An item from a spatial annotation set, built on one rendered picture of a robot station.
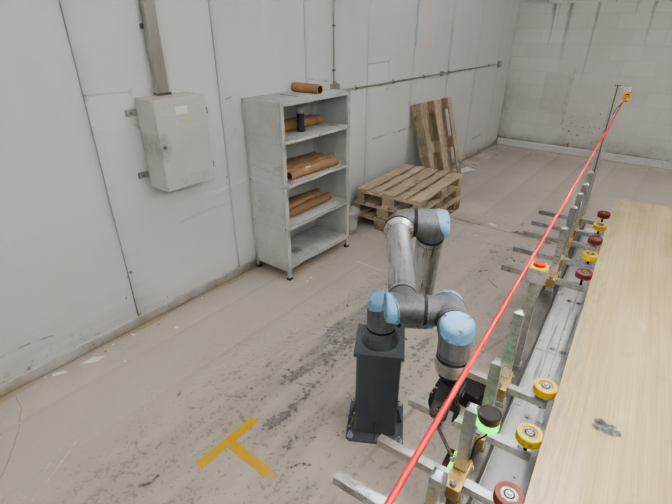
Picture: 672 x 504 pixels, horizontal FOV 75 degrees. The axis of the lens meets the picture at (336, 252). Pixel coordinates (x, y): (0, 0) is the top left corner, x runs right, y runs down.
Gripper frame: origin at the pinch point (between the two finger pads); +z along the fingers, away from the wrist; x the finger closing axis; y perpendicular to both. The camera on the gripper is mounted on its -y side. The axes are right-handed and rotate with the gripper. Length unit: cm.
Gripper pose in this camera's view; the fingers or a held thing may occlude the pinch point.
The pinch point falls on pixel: (440, 425)
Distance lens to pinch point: 143.3
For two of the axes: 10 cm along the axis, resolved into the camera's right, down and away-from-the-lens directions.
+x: -8.3, -2.5, 4.9
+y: 5.5, -3.9, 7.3
